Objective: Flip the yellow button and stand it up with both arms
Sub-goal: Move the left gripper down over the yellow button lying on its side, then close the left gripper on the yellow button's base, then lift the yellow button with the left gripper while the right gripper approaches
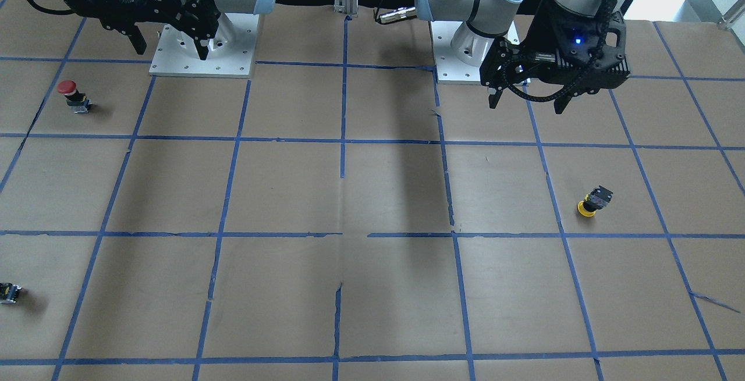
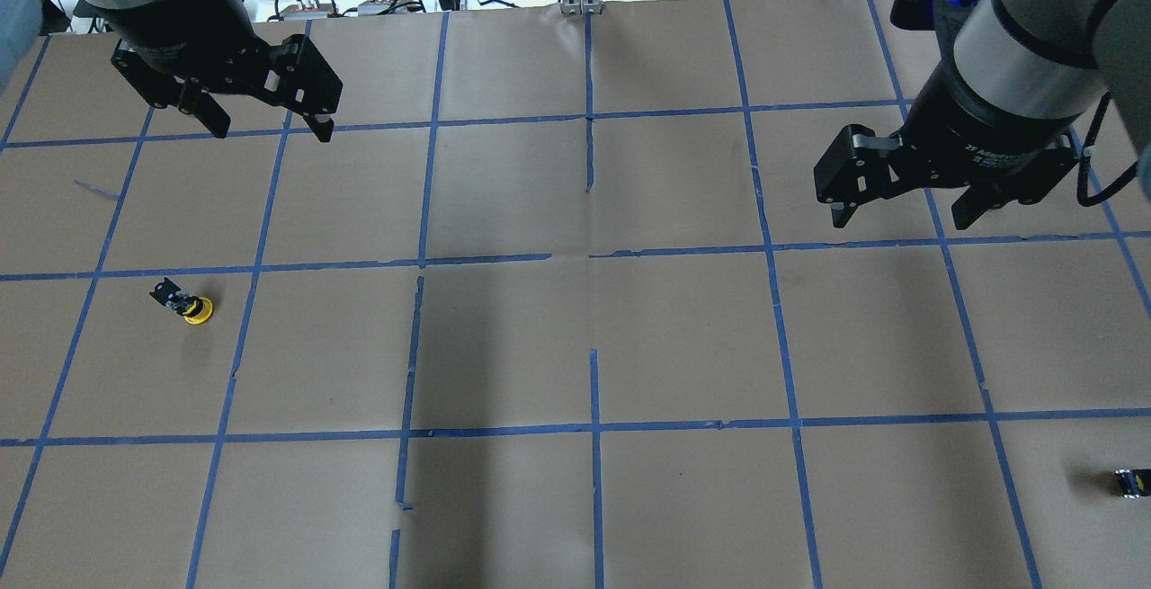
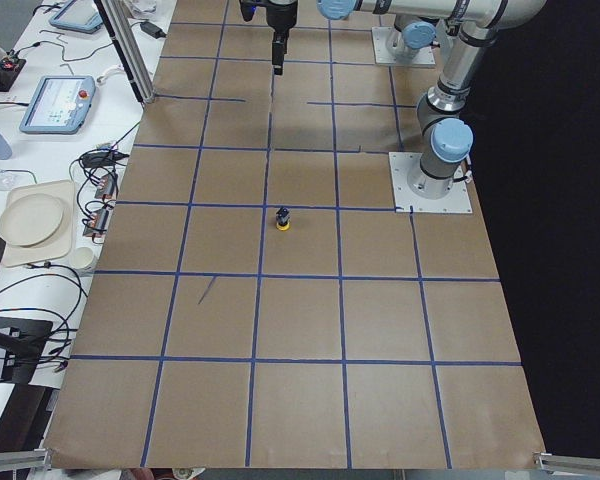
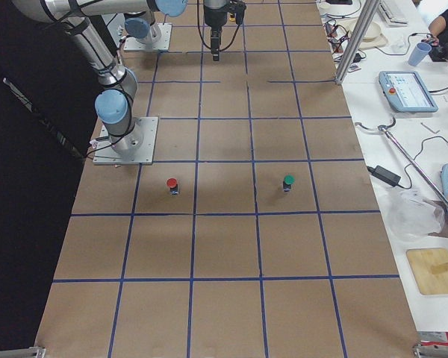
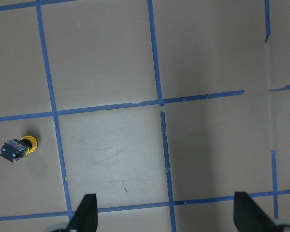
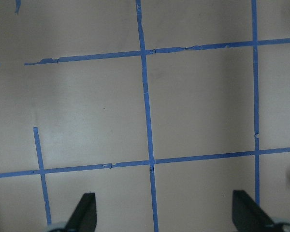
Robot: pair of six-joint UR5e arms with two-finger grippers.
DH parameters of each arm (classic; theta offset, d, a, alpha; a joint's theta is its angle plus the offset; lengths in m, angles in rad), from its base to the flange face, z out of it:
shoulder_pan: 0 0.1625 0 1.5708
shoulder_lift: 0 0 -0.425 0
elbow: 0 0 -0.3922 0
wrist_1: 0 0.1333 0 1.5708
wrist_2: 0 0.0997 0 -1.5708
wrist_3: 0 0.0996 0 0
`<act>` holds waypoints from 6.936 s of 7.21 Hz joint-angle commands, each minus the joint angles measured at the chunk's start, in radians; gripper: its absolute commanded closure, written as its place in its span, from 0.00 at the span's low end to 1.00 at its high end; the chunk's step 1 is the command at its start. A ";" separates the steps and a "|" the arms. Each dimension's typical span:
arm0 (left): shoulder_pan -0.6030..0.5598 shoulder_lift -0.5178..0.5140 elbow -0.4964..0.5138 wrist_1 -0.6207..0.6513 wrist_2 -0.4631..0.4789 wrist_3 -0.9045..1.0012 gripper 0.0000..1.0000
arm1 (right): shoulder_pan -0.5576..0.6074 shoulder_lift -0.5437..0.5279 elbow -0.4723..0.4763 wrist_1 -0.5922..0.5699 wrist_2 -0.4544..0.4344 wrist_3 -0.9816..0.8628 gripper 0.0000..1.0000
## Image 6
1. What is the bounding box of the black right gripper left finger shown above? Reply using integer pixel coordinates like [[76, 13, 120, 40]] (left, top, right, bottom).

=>
[[64, 193, 97, 232]]

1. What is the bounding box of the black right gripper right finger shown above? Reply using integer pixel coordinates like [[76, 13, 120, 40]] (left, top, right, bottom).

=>
[[232, 190, 277, 232]]

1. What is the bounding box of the brown paper table cover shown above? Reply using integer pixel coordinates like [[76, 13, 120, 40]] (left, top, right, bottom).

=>
[[0, 0, 290, 232]]

